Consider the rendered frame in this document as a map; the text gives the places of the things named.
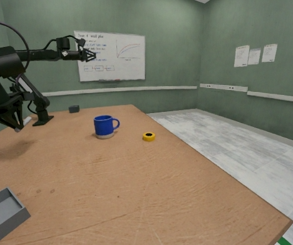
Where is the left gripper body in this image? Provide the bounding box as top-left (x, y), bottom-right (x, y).
top-left (69, 39), bottom-right (85, 62)

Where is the grey metal cylinder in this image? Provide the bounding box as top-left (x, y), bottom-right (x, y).
top-left (14, 117), bottom-right (32, 133)

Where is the blue mug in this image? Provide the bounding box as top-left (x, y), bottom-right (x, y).
top-left (93, 115), bottom-right (120, 139)

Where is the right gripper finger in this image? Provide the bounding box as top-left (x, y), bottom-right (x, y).
top-left (0, 105), bottom-right (24, 129)
top-left (0, 114), bottom-right (18, 129)

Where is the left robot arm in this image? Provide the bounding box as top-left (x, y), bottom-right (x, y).
top-left (15, 37), bottom-right (86, 126)

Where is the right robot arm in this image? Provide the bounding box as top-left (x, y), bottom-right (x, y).
top-left (0, 46), bottom-right (34, 101)

